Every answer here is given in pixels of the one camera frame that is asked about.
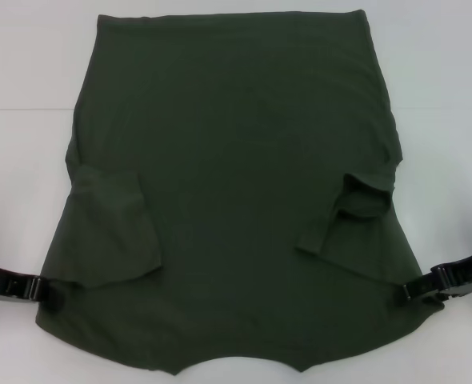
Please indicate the dark green t-shirt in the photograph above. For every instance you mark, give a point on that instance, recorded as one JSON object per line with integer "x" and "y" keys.
{"x": 240, "y": 160}

